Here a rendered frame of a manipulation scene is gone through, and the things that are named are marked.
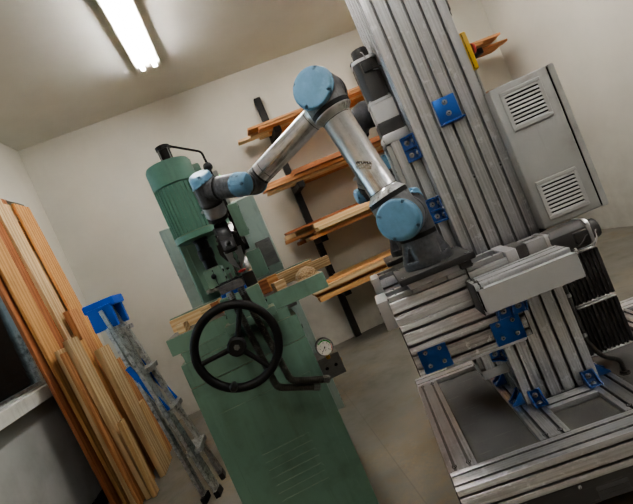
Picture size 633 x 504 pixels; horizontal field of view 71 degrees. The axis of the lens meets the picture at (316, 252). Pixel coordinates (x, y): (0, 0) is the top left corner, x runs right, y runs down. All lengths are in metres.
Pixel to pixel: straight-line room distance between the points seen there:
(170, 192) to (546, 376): 1.45
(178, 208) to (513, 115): 1.18
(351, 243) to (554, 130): 2.88
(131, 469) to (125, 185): 2.37
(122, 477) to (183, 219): 1.80
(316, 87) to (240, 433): 1.17
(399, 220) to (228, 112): 3.30
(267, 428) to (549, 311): 1.04
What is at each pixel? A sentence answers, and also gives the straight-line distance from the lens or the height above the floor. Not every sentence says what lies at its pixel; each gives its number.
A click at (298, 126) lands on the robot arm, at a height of 1.36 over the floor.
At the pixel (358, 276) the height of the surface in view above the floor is 0.56.
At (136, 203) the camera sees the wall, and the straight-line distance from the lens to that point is 4.24.
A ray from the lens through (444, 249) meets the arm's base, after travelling 1.35.
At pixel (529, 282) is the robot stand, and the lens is 1.27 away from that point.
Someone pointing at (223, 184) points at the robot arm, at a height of 1.29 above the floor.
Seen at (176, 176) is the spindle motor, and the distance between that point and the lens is 1.72.
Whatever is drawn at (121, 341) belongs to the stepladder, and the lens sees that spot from 2.45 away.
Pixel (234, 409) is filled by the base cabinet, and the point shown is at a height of 0.58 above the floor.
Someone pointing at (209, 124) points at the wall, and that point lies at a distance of 4.30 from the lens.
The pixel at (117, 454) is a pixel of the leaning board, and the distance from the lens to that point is 3.01.
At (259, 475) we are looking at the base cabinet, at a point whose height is 0.33.
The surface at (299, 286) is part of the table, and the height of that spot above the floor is 0.88.
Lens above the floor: 1.03
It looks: 2 degrees down
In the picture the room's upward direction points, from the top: 23 degrees counter-clockwise
